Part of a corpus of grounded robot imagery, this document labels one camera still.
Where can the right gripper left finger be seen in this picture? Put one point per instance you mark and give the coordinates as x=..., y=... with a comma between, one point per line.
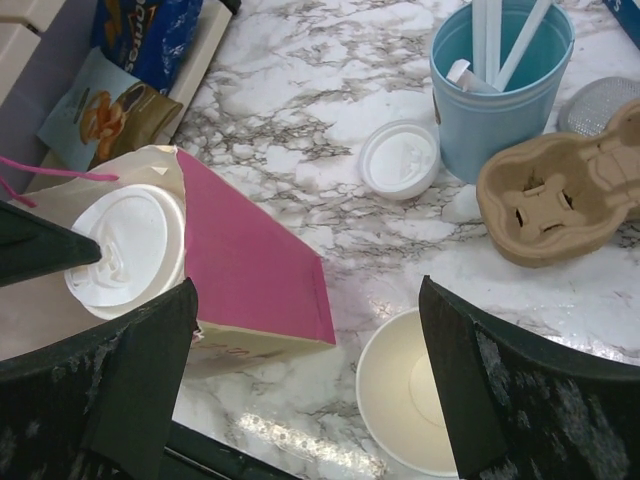
x=99, y=404

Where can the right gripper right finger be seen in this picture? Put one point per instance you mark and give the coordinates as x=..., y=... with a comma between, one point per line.
x=519, y=406

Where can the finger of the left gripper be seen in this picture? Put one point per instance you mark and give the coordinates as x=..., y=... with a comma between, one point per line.
x=32, y=247

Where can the white plastic cup lid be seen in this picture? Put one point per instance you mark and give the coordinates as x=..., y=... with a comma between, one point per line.
x=140, y=231

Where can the brown pink paper bag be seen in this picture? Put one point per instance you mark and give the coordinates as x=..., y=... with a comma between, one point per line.
x=262, y=295

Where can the white sachet stick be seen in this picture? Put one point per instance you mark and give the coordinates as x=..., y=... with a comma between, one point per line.
x=486, y=39
x=521, y=44

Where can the stack of paper cups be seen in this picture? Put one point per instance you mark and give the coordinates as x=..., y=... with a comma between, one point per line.
x=398, y=400

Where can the brown snack bag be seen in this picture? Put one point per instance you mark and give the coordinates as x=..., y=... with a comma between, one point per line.
x=106, y=113

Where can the black beige shelf rack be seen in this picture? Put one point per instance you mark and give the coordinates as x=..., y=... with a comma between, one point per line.
x=43, y=45

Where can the stack of cardboard carriers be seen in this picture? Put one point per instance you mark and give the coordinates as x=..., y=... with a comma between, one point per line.
x=560, y=196

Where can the blue snack bag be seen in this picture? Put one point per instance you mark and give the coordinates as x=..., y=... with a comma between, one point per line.
x=146, y=38

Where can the white lid stack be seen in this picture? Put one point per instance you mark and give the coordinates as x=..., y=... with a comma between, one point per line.
x=400, y=160

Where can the light blue utensil cup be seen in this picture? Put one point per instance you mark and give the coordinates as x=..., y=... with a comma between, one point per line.
x=473, y=126

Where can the blue white razor box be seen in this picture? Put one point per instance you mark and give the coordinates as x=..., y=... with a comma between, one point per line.
x=627, y=13

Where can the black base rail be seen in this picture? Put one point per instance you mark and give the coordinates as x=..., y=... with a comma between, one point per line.
x=190, y=455

